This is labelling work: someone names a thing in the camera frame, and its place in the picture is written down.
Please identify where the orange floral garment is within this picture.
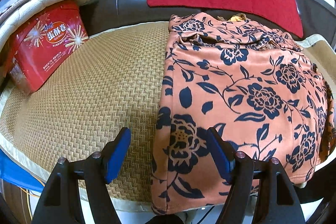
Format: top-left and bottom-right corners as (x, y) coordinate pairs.
(150, 12), (335, 214)

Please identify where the blue fabric item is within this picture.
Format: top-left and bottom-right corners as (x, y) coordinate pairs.
(0, 151), (44, 193)

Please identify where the woven bamboo mat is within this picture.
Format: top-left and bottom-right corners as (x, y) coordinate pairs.
(1, 22), (335, 211)

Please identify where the red egg roll box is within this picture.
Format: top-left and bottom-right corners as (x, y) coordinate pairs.
(1, 0), (88, 95)

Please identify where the dark brown leather headboard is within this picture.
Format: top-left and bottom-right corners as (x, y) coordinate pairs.
(80, 0), (335, 48)

